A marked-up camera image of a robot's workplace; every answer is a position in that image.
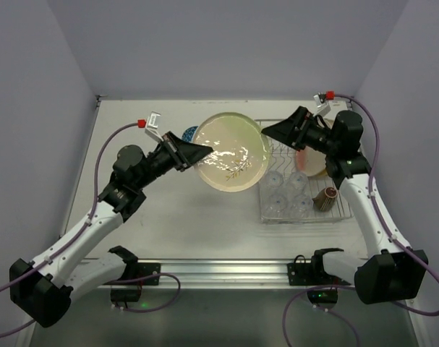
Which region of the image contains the clear glass front right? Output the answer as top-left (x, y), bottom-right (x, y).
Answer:
top-left (287, 194), bottom-right (313, 220)

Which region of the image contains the clear glass front left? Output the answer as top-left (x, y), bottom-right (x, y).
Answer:
top-left (261, 192), bottom-right (288, 218)

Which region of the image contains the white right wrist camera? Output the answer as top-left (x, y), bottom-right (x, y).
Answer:
top-left (313, 93), bottom-right (331, 118)

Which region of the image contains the steel wire dish rack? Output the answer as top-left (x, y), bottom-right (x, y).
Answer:
top-left (258, 137), bottom-right (354, 223)

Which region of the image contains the aluminium mounting rail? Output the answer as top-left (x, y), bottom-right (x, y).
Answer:
top-left (34, 257), bottom-right (412, 290)

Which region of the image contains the blue patterned bowl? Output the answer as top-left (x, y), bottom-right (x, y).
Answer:
top-left (182, 126), bottom-right (197, 142)

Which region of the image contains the clear glass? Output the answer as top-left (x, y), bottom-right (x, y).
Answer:
top-left (287, 194), bottom-right (313, 220)
top-left (262, 170), bottom-right (285, 194)
top-left (261, 192), bottom-right (288, 218)
top-left (286, 171), bottom-right (309, 193)

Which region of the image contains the cream and green plate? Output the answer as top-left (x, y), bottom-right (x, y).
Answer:
top-left (192, 112), bottom-right (271, 193)

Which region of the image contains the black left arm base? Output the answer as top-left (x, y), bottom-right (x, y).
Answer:
top-left (109, 246), bottom-right (161, 308)

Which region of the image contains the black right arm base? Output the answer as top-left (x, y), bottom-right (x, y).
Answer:
top-left (286, 248), bottom-right (344, 309)

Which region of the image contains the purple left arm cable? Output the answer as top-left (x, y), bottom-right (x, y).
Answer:
top-left (0, 118), bottom-right (148, 335)

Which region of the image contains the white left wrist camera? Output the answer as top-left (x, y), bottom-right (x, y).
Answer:
top-left (145, 111), bottom-right (163, 142)

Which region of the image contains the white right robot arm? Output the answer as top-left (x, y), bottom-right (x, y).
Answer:
top-left (261, 106), bottom-right (428, 304)

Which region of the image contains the clear glass back right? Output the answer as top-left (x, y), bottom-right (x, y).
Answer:
top-left (286, 171), bottom-right (309, 193)

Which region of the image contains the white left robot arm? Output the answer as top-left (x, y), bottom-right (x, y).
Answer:
top-left (9, 132), bottom-right (213, 327)

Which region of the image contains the cream and pink plate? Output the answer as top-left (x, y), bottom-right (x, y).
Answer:
top-left (295, 147), bottom-right (327, 177)

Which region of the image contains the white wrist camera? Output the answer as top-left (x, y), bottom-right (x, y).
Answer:
top-left (313, 93), bottom-right (331, 118)
top-left (145, 111), bottom-right (163, 142)

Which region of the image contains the brown striped ceramic cup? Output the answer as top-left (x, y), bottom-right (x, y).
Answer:
top-left (312, 187), bottom-right (338, 212)

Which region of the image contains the clear glass back left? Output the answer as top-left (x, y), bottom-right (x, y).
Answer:
top-left (262, 170), bottom-right (285, 194)

